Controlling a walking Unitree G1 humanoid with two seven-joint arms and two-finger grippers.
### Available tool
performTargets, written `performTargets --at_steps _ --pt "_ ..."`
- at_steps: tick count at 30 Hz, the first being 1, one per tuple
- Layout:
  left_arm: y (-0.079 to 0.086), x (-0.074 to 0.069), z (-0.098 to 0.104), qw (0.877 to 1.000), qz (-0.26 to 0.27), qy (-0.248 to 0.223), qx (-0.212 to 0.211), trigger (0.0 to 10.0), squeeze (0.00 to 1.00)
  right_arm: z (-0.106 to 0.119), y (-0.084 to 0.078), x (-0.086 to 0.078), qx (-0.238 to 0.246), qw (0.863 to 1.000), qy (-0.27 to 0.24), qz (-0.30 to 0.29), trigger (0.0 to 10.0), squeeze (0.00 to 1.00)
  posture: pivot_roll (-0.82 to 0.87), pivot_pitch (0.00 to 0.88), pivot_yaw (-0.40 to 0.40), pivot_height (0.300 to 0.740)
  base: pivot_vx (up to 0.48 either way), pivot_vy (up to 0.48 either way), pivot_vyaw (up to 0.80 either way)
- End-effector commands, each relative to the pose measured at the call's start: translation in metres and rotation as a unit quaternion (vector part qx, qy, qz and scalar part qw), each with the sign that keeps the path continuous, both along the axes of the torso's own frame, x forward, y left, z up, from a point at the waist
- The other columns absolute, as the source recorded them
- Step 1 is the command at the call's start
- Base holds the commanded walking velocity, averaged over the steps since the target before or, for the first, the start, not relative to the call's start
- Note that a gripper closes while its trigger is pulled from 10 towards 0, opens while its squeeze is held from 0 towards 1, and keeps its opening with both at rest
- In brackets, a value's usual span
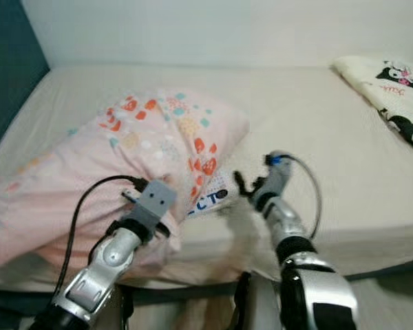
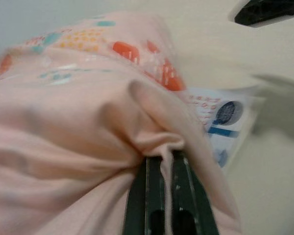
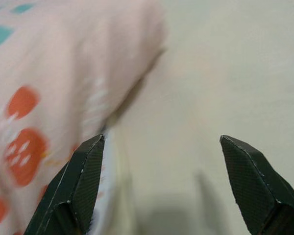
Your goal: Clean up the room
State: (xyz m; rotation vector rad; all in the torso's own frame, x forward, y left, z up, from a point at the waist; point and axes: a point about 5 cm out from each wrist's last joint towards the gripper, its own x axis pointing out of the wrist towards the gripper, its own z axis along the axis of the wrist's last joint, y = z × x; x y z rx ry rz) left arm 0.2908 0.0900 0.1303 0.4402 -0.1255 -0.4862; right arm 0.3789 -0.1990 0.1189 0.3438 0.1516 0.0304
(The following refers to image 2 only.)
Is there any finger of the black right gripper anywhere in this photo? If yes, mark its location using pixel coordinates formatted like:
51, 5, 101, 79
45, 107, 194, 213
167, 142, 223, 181
234, 0, 294, 25

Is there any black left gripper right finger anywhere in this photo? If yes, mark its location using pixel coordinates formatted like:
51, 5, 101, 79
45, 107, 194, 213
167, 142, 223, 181
170, 150, 221, 235

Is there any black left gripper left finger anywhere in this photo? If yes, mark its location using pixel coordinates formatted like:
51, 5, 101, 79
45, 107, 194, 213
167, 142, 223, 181
122, 155, 166, 235

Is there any white book blue orange lettering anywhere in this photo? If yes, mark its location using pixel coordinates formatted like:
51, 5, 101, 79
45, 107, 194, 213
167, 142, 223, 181
180, 87, 258, 169

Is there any pink floral print pillow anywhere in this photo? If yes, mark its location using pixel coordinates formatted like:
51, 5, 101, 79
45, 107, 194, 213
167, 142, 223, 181
0, 11, 243, 235

